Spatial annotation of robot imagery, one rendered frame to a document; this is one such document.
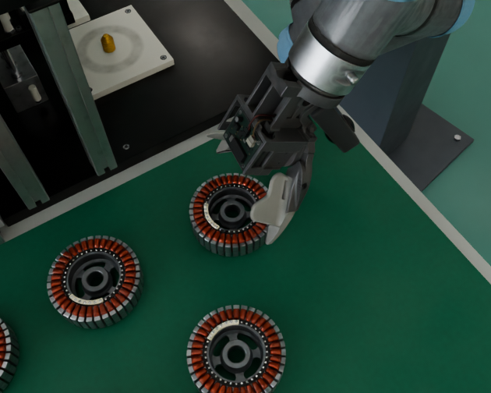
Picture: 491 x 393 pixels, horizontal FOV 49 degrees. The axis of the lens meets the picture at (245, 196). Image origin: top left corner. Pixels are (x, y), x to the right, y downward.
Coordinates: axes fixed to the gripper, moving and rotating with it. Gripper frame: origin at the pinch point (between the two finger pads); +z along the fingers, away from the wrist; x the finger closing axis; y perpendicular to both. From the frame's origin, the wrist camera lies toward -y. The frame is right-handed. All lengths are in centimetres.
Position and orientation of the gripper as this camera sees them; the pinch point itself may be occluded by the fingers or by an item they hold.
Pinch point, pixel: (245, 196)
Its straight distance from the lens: 69.9
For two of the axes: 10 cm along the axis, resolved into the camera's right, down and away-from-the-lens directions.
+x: 4.2, 7.8, -4.7
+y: -7.8, 0.6, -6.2
